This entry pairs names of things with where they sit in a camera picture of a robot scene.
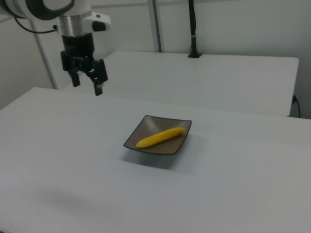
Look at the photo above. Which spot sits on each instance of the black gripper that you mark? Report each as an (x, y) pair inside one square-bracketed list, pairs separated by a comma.
[(77, 44)]

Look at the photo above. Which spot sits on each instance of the yellow banana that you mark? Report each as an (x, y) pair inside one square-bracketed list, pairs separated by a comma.
[(160, 138)]

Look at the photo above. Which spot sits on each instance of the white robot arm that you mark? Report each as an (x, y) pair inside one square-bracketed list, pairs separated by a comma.
[(70, 14)]

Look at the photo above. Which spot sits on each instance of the square brown ceramic plate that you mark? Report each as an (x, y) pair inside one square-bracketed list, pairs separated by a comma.
[(155, 145)]

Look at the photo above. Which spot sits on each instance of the grey metal partition post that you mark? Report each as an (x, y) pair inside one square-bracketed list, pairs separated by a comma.
[(45, 55), (156, 24)]

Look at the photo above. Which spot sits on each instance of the black camera pole with base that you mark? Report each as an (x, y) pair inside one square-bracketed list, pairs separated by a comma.
[(193, 29)]

